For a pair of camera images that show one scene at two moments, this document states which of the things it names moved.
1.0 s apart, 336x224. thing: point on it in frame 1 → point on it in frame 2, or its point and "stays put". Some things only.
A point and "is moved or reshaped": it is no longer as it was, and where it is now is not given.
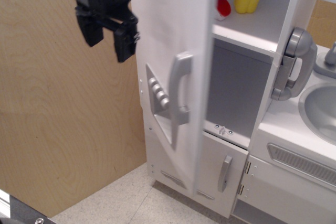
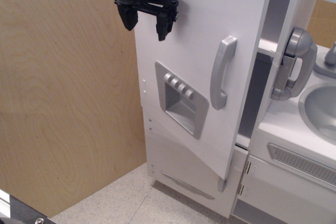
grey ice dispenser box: [161, 105] → [180, 102]
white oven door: [287, 194] stays put
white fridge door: [177, 16] is moved or reshaped
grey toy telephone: [297, 65] stays put
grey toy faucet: [325, 62] stays put
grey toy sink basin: [317, 108] stays put
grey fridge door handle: [182, 64] → [227, 51]
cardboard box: [322, 25] stays put
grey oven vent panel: [304, 164] stays put
